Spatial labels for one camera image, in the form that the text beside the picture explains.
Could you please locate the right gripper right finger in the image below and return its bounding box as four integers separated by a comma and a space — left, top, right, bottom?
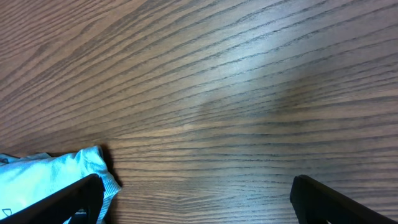
290, 175, 395, 224

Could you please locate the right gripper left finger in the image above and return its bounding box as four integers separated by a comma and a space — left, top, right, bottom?
1, 174, 105, 224

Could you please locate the light blue printed t-shirt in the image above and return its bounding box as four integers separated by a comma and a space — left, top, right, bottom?
1, 146, 121, 223

